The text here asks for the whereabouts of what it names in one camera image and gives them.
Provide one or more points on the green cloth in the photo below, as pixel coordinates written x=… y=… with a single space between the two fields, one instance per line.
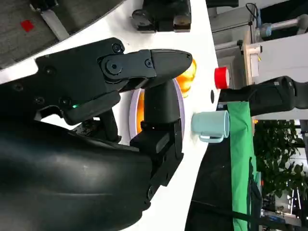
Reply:
x=240 y=156

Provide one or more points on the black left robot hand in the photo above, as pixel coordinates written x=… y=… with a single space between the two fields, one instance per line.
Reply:
x=166 y=12

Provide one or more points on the black curtain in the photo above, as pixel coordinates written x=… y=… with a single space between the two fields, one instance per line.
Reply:
x=211 y=180

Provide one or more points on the large leafy green plant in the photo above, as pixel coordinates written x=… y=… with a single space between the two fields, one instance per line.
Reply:
x=276 y=156

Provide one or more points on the pale green mug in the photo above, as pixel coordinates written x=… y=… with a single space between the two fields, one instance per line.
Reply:
x=209 y=124

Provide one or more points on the white table leg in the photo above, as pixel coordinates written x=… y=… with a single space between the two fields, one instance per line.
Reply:
x=55 y=24

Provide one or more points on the orange and white bread roll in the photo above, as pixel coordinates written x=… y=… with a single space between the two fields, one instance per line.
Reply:
x=188 y=77
x=140 y=113

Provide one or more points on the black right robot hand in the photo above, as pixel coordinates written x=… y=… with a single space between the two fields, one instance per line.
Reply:
x=60 y=168

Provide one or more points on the lilac plate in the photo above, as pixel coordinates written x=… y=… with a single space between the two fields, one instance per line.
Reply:
x=133 y=113

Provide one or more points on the wooden workshop desk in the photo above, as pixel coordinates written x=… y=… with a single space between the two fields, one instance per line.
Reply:
x=246 y=57

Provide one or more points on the black table grommet hole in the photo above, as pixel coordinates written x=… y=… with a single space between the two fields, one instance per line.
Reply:
x=212 y=96

